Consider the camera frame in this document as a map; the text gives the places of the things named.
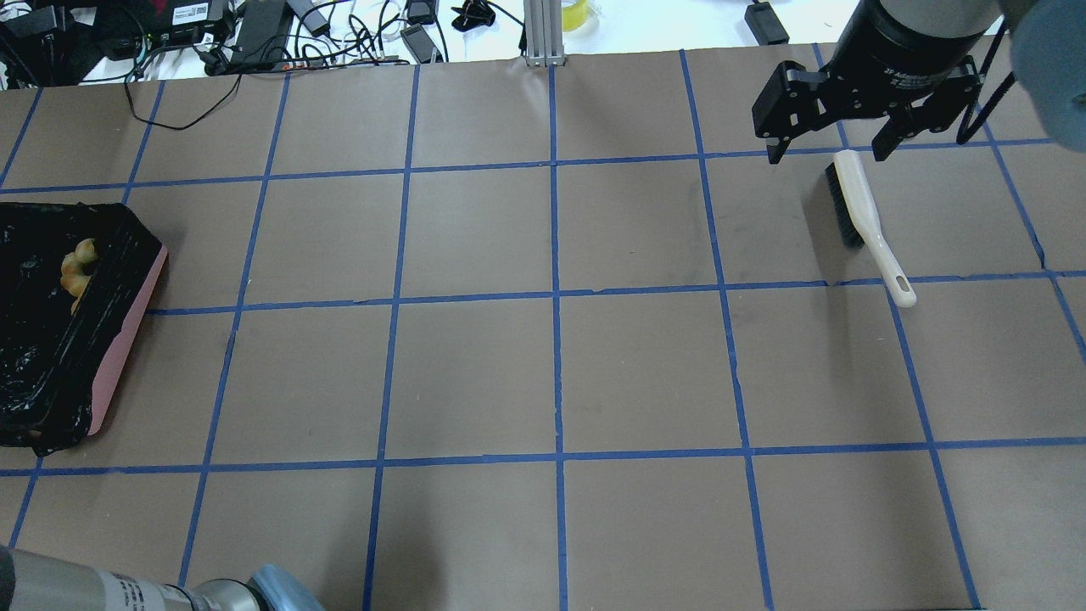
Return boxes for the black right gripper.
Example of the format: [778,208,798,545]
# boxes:
[752,1,985,165]

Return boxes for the white brush black bristles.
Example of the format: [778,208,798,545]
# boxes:
[825,149,918,308]

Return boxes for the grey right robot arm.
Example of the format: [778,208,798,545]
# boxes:
[752,1,1085,164]

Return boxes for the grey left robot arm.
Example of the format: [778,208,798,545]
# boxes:
[1,547,323,610]

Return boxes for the pink bin with black bag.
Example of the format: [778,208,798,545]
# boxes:
[1,202,167,457]

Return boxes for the black power adapter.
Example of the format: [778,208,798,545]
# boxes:
[744,1,790,46]

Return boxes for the yellow tape roll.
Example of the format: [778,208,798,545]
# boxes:
[560,0,597,31]

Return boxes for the black power brick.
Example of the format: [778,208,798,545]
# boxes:
[227,1,290,72]

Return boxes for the beige curved bread piece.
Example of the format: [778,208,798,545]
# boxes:
[59,238,98,300]

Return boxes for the aluminium frame post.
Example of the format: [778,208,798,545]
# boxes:
[523,0,567,67]

